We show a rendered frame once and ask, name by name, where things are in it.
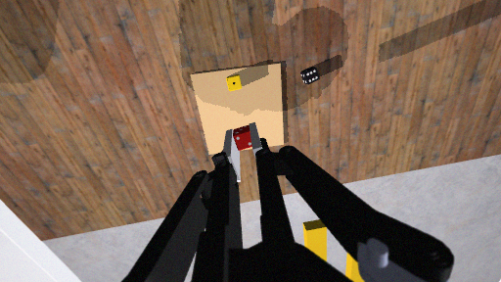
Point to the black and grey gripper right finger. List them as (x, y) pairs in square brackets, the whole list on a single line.
[(387, 250)]

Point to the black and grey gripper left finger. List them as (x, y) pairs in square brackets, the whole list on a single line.
[(205, 220)]

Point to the red die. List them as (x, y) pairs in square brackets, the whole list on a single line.
[(242, 137)]

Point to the tan flat mat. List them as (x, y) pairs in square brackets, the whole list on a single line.
[(259, 101)]

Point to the black die with white pips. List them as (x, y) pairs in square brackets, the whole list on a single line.
[(310, 75)]

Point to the yellow die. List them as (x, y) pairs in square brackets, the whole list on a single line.
[(234, 82)]

